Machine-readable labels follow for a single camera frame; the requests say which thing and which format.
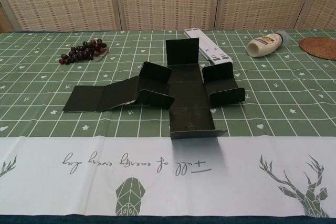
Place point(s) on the black foldable cardboard box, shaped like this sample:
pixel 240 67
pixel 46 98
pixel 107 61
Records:
pixel 183 95

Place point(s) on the white folding laptop stand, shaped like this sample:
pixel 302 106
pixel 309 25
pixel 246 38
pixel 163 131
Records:
pixel 213 51

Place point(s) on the dark red grape bunch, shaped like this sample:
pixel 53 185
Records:
pixel 84 49

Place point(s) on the cream mayonnaise squeeze bottle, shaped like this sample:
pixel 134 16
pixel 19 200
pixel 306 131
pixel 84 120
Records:
pixel 262 45

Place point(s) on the green checked tablecloth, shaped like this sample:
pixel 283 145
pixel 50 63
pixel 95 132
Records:
pixel 52 90

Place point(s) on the round brown woven coaster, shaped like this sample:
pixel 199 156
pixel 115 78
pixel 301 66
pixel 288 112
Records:
pixel 320 47

